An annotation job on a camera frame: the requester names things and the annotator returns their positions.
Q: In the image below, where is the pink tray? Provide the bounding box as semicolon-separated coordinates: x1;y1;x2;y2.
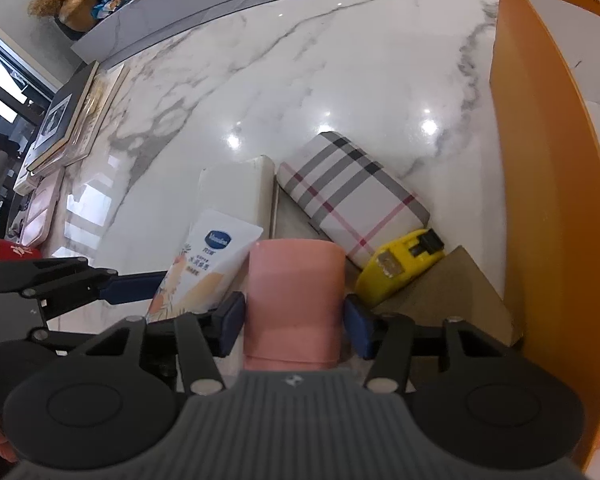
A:
19;168;65;247

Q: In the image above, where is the yellow tape measure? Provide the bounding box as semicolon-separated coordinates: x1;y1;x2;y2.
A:
354;229;445;308

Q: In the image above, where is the red cup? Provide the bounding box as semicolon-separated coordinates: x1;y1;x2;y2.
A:
0;238;42;262

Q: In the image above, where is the white lotion tube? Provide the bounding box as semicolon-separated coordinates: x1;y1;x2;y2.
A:
147;209;263;322

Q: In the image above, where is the pink silicone bottle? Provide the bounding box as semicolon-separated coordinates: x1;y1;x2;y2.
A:
244;238;346;372

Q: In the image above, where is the brown cardboard box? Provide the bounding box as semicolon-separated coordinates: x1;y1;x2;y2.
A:
370;246;520;348

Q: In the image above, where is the beige book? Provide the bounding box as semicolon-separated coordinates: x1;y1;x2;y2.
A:
32;63;129;177

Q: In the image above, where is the plaid glasses case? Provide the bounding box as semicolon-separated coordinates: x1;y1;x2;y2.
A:
276;131;430;269

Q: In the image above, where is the dried flower vase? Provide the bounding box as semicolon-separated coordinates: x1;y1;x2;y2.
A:
28;0;96;32

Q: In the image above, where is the orange storage box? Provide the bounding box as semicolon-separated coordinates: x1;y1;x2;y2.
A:
490;0;600;467

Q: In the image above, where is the white box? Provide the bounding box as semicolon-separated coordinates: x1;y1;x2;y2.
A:
195;155;275;240

